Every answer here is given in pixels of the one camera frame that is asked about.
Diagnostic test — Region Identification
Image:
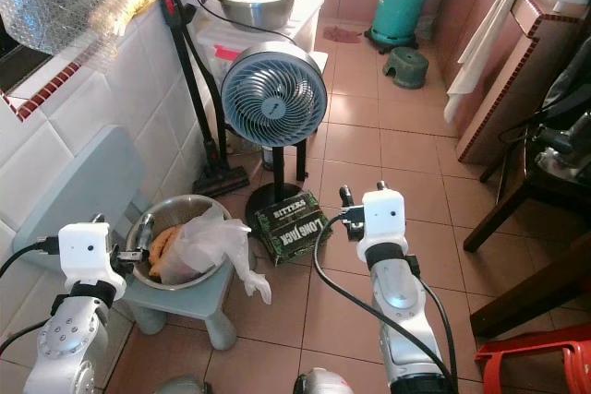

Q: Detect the orange food in bowl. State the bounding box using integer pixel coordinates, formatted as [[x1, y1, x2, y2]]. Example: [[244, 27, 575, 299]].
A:
[[146, 224, 184, 282]]

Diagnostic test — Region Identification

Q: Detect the steel bowl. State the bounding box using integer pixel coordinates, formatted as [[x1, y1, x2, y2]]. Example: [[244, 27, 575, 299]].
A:
[[125, 193, 237, 293]]

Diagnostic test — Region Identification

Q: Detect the green Long Jack carton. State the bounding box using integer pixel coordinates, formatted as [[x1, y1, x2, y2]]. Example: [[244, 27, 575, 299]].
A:
[[253, 192, 332, 267]]

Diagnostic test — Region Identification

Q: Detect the white plastic bag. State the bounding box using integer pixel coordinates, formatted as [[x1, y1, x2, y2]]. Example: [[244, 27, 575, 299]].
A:
[[174, 207, 274, 306]]

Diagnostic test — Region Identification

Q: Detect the grey-blue plastic stool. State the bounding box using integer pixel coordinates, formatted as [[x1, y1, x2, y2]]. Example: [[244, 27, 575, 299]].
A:
[[14, 125, 241, 354]]

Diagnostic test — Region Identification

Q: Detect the small green plastic stool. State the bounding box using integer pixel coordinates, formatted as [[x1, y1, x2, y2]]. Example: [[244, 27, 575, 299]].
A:
[[382, 45, 430, 91]]

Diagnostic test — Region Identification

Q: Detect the grey round standing fan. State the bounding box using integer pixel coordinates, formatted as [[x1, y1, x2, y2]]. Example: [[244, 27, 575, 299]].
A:
[[221, 40, 330, 220]]

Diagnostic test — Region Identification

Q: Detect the grey left robot leg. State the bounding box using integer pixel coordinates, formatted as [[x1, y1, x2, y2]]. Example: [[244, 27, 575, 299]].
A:
[[152, 375, 210, 394]]

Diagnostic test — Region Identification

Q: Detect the grey robot leg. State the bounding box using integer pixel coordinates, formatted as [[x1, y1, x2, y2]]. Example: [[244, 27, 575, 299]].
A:
[[291, 367, 354, 394], [152, 375, 210, 394]]

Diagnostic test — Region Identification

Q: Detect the dark wooden chair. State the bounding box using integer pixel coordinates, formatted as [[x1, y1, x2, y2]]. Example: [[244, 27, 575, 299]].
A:
[[462, 66, 591, 341]]

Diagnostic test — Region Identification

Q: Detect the grey right robot leg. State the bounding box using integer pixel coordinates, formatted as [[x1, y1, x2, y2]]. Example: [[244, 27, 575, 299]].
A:
[[291, 367, 354, 394]]

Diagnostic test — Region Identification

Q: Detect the black stick vacuum cleaner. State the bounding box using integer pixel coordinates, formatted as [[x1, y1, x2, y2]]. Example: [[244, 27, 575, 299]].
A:
[[151, 0, 251, 197]]

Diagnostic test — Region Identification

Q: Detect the brown wooden cabinet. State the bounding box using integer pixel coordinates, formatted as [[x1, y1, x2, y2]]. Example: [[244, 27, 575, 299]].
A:
[[443, 0, 591, 166]]

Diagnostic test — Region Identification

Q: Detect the white leaning board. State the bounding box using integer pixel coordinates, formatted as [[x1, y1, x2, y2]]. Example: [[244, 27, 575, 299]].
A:
[[444, 0, 542, 101]]

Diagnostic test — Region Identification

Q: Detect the teal gas cylinder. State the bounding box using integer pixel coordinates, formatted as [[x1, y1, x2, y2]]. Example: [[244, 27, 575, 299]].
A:
[[365, 0, 433, 53]]

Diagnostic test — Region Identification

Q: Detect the white plastic storage box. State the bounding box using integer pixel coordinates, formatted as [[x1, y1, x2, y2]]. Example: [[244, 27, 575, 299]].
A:
[[197, 0, 326, 104]]

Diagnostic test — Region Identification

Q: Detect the red plastic stool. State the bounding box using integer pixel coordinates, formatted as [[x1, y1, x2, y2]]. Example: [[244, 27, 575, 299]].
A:
[[475, 323, 591, 394]]

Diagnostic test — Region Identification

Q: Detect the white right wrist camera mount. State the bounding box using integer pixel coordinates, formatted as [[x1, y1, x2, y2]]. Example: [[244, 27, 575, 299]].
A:
[[359, 188, 410, 247]]

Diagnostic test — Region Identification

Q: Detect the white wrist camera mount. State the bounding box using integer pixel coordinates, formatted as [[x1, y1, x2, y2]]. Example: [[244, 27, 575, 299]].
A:
[[58, 221, 129, 299], [359, 188, 410, 247]]

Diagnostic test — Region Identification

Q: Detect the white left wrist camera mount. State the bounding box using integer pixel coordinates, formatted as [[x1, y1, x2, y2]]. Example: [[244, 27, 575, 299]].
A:
[[58, 221, 129, 299]]

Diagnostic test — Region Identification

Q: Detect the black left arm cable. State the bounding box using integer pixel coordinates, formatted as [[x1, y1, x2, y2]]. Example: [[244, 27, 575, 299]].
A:
[[0, 236, 62, 277]]

